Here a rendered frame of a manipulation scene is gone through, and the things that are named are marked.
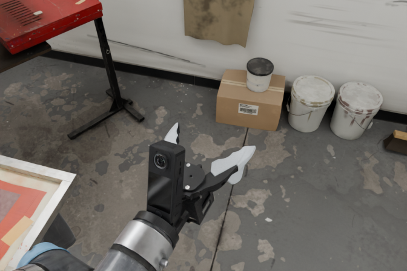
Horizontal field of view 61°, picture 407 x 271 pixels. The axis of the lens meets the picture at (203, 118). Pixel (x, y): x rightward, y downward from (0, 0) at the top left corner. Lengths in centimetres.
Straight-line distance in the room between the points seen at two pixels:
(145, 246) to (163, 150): 12
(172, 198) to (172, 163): 5
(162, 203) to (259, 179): 210
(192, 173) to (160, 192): 7
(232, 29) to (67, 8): 117
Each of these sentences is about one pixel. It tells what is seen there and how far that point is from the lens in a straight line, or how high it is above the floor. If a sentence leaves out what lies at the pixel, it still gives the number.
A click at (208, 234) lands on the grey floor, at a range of 235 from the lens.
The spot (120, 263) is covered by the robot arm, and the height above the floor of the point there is 169.
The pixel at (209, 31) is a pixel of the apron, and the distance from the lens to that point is 278.
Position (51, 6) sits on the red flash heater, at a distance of 228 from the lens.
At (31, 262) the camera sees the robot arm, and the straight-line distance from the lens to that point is 61.
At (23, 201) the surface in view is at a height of 96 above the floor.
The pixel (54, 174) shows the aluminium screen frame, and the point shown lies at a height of 99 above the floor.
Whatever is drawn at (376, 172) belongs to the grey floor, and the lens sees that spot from 288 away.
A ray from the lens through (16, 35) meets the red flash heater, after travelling 209.
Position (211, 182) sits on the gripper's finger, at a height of 169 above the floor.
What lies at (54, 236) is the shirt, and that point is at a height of 69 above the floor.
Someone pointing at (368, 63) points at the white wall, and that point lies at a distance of 289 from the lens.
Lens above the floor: 213
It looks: 47 degrees down
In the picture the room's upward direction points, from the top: straight up
